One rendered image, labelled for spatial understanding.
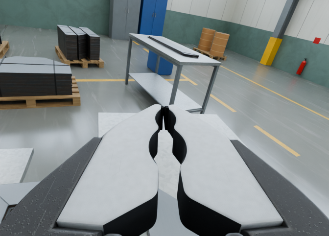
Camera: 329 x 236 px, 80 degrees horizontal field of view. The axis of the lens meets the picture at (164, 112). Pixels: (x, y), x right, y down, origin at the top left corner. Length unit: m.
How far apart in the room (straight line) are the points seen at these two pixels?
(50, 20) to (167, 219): 8.23
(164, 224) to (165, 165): 0.22
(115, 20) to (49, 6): 2.17
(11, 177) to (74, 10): 7.70
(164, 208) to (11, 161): 0.83
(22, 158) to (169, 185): 0.78
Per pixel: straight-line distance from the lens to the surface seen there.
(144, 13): 8.46
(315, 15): 9.53
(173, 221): 0.53
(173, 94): 2.57
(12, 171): 1.13
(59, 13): 8.47
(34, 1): 8.44
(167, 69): 4.88
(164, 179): 0.64
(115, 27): 8.15
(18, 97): 3.13
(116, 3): 8.08
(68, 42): 4.61
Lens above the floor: 1.51
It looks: 28 degrees down
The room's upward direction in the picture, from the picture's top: 12 degrees clockwise
